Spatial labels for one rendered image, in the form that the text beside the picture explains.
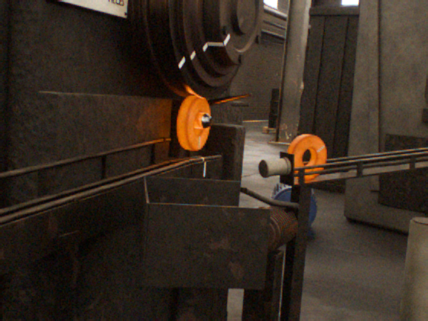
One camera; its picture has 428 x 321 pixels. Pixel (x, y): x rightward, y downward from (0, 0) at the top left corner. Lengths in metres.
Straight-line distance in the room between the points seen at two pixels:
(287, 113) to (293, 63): 0.91
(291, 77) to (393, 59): 6.38
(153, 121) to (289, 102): 9.00
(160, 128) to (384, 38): 2.88
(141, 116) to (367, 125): 2.93
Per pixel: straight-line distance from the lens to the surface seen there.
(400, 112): 4.13
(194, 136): 1.56
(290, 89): 10.46
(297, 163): 1.88
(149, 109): 1.49
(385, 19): 4.25
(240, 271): 0.95
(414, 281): 2.07
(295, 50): 10.48
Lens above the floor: 0.91
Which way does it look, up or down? 7 degrees down
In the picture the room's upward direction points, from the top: 5 degrees clockwise
